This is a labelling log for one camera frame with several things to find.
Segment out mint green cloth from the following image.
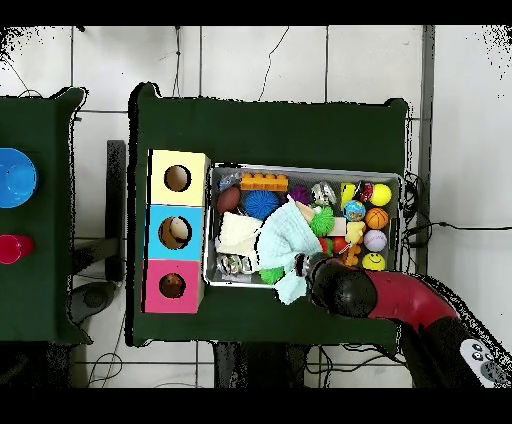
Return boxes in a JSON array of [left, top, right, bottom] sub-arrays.
[[255, 197, 324, 306]]

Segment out silver mesh bin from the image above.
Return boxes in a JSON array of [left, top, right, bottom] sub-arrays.
[[203, 162, 405, 290]]

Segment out wooden three-hole box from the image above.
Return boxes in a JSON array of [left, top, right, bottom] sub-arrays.
[[143, 149, 212, 315]]

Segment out blue spiky rubber ball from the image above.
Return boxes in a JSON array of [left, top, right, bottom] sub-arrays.
[[243, 189, 281, 222]]

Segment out cream cloth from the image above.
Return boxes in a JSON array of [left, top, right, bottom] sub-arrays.
[[215, 210, 263, 259]]

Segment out orange building brick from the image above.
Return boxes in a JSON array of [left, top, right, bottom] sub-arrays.
[[239, 172, 290, 192]]

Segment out green spiky toy with eyes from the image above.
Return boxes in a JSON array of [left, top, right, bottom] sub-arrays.
[[309, 205, 336, 238]]

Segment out dark green tablecloth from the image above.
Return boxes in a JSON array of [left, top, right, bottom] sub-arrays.
[[126, 81, 410, 355], [0, 86, 93, 346]]

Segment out globe print ball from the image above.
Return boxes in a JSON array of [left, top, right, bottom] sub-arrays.
[[342, 199, 367, 222]]

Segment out yellow plush toy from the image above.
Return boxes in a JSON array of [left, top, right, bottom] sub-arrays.
[[344, 220, 367, 245]]

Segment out orange basketball toy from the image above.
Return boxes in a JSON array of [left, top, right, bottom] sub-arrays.
[[364, 206, 390, 231]]

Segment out white baseball toy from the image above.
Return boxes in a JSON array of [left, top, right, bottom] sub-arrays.
[[362, 229, 388, 253]]

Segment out yellow smiley ball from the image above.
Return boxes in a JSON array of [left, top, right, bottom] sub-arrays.
[[361, 251, 387, 272]]

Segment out blue bowl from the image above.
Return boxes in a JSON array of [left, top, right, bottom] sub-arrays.
[[0, 147, 40, 210]]

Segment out red cup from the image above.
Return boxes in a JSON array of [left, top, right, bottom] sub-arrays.
[[0, 234, 36, 266]]

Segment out thin black cable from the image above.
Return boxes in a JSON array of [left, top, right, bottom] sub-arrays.
[[257, 26, 290, 102]]

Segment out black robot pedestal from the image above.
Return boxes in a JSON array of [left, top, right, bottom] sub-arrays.
[[213, 341, 310, 388]]

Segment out black power cable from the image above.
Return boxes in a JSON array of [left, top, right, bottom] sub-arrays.
[[402, 220, 512, 241]]

